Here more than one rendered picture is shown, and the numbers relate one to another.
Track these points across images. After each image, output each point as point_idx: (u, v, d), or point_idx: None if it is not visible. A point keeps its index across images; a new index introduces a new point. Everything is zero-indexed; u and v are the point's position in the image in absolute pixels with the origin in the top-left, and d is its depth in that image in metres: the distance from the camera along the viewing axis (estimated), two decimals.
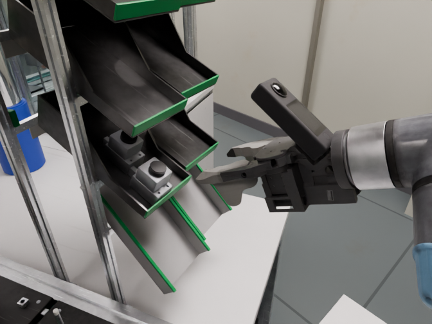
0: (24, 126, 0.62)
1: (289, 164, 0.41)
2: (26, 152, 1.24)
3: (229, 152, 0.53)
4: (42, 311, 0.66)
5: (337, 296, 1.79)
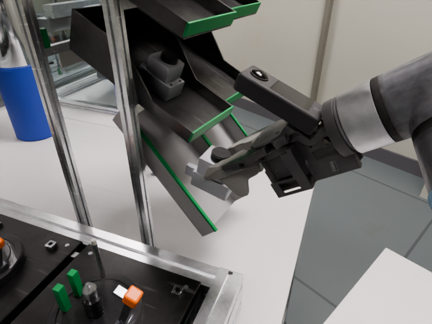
0: (55, 50, 0.57)
1: (287, 144, 0.40)
2: (40, 116, 1.19)
3: None
4: (72, 254, 0.61)
5: (355, 275, 1.74)
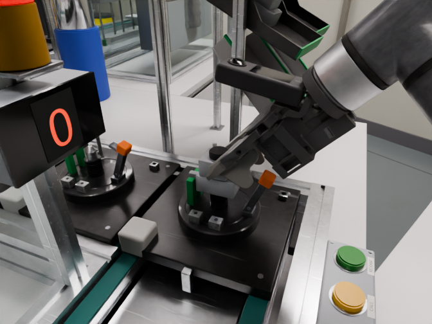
0: None
1: (278, 122, 0.41)
2: (97, 79, 1.25)
3: None
4: (175, 173, 0.67)
5: (384, 244, 1.80)
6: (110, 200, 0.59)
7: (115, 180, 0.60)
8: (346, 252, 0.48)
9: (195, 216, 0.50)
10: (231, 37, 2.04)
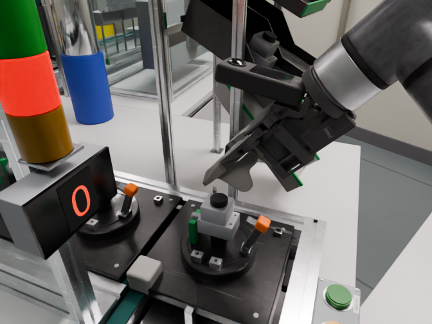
0: (169, 31, 0.68)
1: (278, 122, 0.41)
2: (101, 101, 1.29)
3: (225, 150, 0.54)
4: (177, 206, 0.72)
5: (380, 255, 1.85)
6: (117, 236, 0.63)
7: (122, 217, 0.64)
8: (334, 291, 0.53)
9: (197, 257, 0.55)
10: None
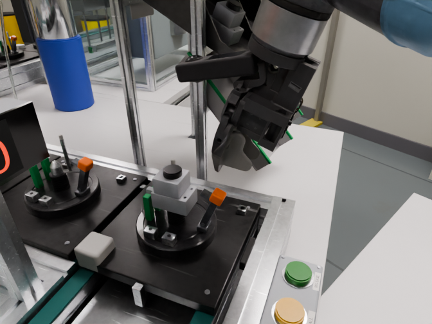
0: (130, 1, 0.65)
1: (243, 96, 0.40)
2: (80, 87, 1.26)
3: None
4: (141, 186, 0.69)
5: None
6: (73, 214, 0.60)
7: (79, 195, 0.61)
8: (294, 268, 0.49)
9: (149, 233, 0.51)
10: None
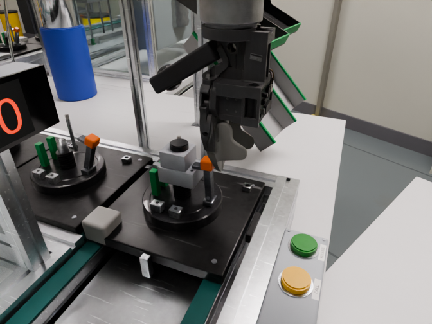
0: None
1: (215, 84, 0.41)
2: (82, 77, 1.27)
3: None
4: (146, 166, 0.69)
5: None
6: (80, 191, 0.61)
7: (85, 172, 0.62)
8: (299, 240, 0.50)
9: (156, 206, 0.52)
10: None
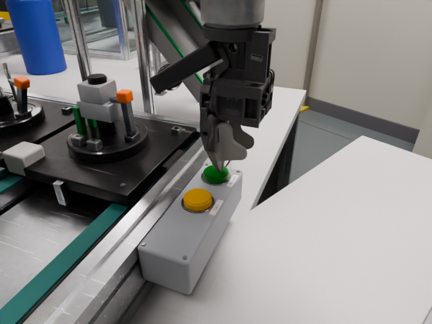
0: None
1: (215, 84, 0.41)
2: (49, 51, 1.28)
3: None
4: None
5: None
6: (12, 134, 0.62)
7: (18, 116, 0.63)
8: (211, 169, 0.51)
9: (76, 138, 0.53)
10: None
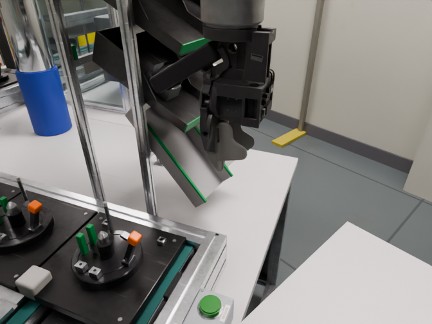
0: (81, 62, 0.74)
1: (215, 84, 0.41)
2: (56, 114, 1.36)
3: None
4: None
5: None
6: (121, 283, 0.62)
7: (125, 264, 0.63)
8: (206, 301, 0.59)
9: None
10: None
